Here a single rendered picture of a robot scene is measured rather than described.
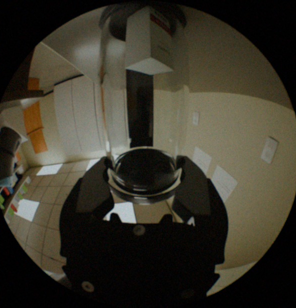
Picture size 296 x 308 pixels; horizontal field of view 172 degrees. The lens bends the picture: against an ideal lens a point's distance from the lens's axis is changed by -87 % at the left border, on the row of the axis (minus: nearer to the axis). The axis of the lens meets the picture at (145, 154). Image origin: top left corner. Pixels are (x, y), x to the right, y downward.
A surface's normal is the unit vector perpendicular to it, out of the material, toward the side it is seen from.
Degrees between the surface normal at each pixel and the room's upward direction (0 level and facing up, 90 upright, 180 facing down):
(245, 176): 90
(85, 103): 90
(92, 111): 90
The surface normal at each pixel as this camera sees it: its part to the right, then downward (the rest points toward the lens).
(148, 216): -0.03, -0.88
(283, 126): -0.97, 0.13
